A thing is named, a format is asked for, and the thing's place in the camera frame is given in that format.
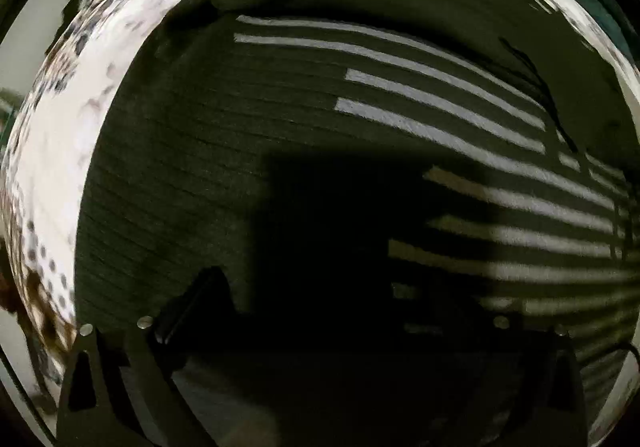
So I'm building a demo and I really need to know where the dark striped sweater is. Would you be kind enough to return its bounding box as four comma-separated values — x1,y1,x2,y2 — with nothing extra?
74,0,640,447

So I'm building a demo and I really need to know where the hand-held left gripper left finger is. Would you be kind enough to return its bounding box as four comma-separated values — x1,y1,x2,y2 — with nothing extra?
56,266,241,447

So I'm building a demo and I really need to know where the floral bed sheet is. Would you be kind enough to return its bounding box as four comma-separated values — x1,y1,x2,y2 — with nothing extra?
0,0,640,443

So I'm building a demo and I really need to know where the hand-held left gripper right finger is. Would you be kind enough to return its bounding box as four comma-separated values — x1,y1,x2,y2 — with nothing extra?
430,314,588,447

